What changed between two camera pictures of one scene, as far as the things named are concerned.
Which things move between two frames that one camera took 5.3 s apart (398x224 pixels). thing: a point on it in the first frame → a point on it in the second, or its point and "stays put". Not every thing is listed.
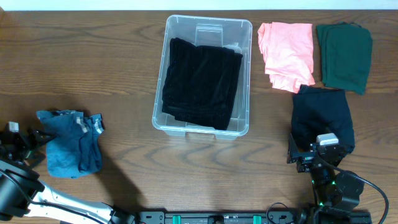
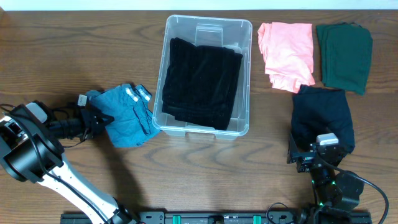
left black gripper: (28, 144) → (87, 123)
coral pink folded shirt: (288, 48) stays put
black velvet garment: (201, 83) stays put
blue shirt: (76, 149) → (134, 122)
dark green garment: (346, 51) stays put
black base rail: (237, 218) stays put
